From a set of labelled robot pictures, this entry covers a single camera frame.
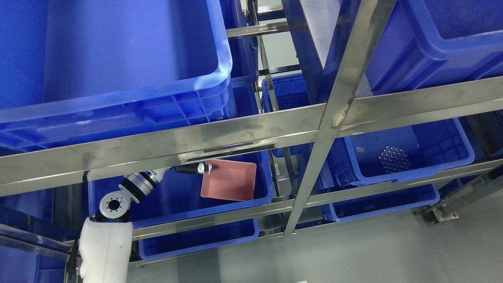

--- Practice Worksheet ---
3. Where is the cluster of metal parts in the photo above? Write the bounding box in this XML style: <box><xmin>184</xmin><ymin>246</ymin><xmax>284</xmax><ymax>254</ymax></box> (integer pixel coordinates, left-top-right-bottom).
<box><xmin>378</xmin><ymin>145</ymin><xmax>411</xmax><ymax>174</ymax></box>

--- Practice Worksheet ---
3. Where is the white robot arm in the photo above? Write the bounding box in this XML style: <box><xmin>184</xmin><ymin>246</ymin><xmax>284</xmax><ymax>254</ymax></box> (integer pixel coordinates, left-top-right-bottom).
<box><xmin>78</xmin><ymin>168</ymin><xmax>166</xmax><ymax>283</ymax></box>

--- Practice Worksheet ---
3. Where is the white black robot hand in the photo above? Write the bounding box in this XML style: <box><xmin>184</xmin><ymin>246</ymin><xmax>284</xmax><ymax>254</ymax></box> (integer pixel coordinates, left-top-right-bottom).
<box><xmin>145</xmin><ymin>162</ymin><xmax>220</xmax><ymax>185</ymax></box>

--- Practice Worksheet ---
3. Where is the stainless steel shelf rack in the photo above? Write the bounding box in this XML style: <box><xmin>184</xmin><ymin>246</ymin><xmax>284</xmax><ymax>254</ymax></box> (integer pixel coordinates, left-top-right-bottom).
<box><xmin>1</xmin><ymin>0</ymin><xmax>502</xmax><ymax>242</ymax></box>

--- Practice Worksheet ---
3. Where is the blue bin with metal parts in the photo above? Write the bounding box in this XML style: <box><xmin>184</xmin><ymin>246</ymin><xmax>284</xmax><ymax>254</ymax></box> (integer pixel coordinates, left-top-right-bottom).
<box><xmin>318</xmin><ymin>118</ymin><xmax>475</xmax><ymax>189</ymax></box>

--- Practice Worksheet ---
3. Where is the blue bin holding pink box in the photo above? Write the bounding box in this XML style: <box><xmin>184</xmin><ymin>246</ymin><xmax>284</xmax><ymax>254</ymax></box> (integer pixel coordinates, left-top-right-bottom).
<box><xmin>87</xmin><ymin>149</ymin><xmax>275</xmax><ymax>229</ymax></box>

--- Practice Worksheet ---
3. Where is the pink plastic storage box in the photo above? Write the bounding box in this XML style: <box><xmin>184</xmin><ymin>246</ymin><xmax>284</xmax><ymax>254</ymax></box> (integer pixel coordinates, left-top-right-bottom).
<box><xmin>200</xmin><ymin>159</ymin><xmax>257</xmax><ymax>201</ymax></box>

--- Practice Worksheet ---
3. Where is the blue bottom bin left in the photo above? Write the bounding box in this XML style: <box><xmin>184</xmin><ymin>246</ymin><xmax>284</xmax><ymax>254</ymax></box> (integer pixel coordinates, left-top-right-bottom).
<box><xmin>138</xmin><ymin>218</ymin><xmax>259</xmax><ymax>261</ymax></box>

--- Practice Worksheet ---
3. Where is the large blue upper bin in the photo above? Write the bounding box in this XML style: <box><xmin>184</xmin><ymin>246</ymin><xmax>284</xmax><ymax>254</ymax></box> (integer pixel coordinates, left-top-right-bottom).
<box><xmin>0</xmin><ymin>0</ymin><xmax>234</xmax><ymax>152</ymax></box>

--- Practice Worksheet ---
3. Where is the blue bottom bin right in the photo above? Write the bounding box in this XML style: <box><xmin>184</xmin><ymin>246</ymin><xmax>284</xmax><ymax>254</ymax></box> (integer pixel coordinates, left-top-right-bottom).
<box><xmin>320</xmin><ymin>184</ymin><xmax>440</xmax><ymax>222</ymax></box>

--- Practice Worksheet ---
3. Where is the blue bin upper right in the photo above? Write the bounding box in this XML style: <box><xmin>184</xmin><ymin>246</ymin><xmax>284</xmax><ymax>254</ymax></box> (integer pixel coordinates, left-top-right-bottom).
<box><xmin>281</xmin><ymin>0</ymin><xmax>503</xmax><ymax>103</ymax></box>

